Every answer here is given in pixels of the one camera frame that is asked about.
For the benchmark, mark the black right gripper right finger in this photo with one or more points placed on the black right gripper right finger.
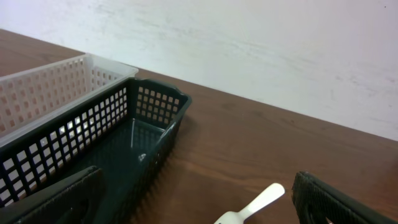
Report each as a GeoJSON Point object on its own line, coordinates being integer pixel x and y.
{"type": "Point", "coordinates": [319, 203]}

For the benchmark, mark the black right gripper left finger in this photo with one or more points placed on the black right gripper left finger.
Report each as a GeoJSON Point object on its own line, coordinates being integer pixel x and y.
{"type": "Point", "coordinates": [74, 199]}

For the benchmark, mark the white plastic fork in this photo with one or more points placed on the white plastic fork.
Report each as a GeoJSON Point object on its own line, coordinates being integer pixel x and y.
{"type": "Point", "coordinates": [267, 196]}

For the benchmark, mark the dark green perforated basket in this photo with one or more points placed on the dark green perforated basket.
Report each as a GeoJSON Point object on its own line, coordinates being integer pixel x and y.
{"type": "Point", "coordinates": [127, 131]}

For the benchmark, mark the white perforated plastic basket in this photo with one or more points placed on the white perforated plastic basket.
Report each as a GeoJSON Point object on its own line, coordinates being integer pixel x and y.
{"type": "Point", "coordinates": [32, 97]}

